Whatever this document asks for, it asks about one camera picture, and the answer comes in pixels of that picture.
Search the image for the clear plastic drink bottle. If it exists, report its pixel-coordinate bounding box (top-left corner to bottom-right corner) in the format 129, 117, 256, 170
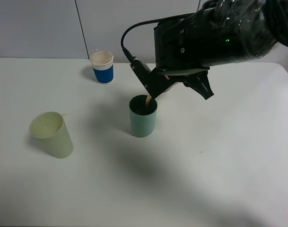
163, 82, 179, 93

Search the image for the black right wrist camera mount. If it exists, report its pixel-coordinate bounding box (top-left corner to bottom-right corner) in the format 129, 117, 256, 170
130, 58, 175, 99

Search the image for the light green plastic cup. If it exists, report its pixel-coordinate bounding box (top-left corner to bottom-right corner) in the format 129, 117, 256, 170
29, 112, 74, 158

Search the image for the blue paper cup white rim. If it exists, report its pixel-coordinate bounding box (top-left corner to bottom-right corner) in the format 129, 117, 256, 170
89, 51, 114, 84

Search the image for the black right camera cable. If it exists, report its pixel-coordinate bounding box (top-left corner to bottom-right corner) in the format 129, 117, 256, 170
121, 9, 206, 62

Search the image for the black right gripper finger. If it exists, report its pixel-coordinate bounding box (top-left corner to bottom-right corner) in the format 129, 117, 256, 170
183, 71, 214, 100

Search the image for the teal green plastic cup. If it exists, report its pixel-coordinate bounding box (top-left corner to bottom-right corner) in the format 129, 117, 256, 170
129, 95, 158, 137

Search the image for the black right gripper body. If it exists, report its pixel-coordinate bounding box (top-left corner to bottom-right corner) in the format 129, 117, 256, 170
154, 14, 219, 76

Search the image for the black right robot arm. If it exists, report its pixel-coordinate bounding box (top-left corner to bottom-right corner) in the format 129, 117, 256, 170
154, 0, 288, 99

